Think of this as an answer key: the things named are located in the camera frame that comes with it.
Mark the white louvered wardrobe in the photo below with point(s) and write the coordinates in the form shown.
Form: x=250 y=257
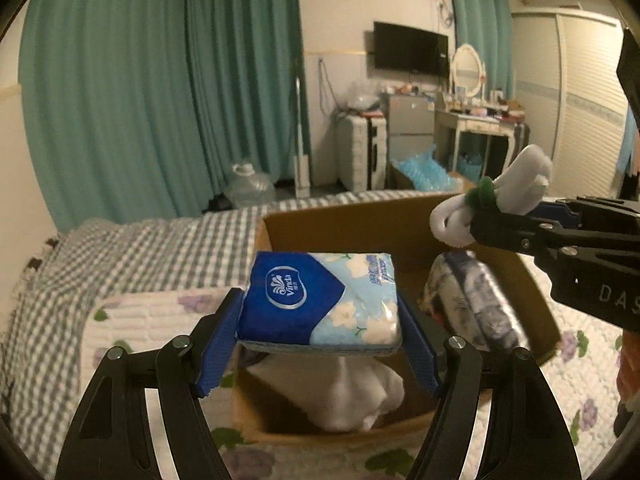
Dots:
x=564 y=65

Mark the floral quilted white blanket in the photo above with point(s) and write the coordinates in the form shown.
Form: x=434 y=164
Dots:
x=581 y=374

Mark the clear water jug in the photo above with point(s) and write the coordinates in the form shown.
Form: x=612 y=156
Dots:
x=249 y=187

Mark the small silver refrigerator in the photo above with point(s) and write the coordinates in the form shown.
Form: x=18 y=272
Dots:
x=410 y=123

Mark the blue Vinda tissue pack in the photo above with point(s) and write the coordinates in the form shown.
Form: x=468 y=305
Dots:
x=321 y=302

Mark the white dressing table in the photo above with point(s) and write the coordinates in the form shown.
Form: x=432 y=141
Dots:
x=450 y=126

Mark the teal window curtain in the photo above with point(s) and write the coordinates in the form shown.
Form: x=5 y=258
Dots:
x=139 y=109

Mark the white hard suitcase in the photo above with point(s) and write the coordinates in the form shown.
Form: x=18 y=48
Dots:
x=361 y=146

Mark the grey checked bed sheet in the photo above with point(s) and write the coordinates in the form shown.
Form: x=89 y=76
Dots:
x=100 y=259

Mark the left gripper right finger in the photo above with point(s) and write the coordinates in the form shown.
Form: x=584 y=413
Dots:
x=526 y=436

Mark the silver navy tissue pack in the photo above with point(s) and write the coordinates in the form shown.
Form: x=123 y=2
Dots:
x=464 y=296

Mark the brown cardboard box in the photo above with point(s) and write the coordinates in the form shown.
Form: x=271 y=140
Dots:
x=400 y=228

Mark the white sock pair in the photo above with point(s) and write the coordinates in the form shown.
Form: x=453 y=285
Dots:
x=518 y=190

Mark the white sock navy trim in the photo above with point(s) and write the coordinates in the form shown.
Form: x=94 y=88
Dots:
x=337 y=393

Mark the teal corner curtain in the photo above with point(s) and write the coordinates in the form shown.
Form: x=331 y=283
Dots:
x=487 y=26

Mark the black wall television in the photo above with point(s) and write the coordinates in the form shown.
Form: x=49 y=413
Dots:
x=408 y=49

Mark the white oval vanity mirror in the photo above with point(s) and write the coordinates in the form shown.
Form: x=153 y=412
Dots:
x=468 y=73

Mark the box of blue bottles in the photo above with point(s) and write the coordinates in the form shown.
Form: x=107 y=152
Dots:
x=422 y=172

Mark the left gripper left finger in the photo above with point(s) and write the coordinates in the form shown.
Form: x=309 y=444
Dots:
x=110 y=435

